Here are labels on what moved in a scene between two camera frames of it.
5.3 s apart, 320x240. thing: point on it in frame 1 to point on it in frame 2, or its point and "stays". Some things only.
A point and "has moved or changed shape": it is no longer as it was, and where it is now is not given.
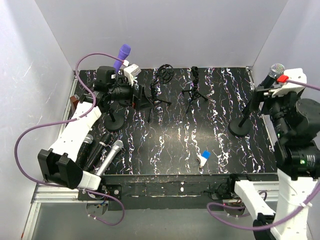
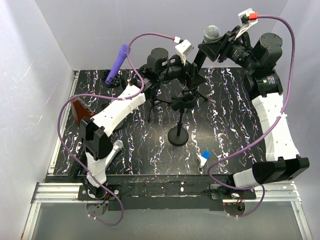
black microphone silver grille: [275, 70] has moved or changed shape
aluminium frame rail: [269, 191] stays
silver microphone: [116, 147] stays
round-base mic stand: [239, 128] to [178, 136]
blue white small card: [203, 157] stays
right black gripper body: [259, 95] to [233, 49]
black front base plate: [157, 193] stays
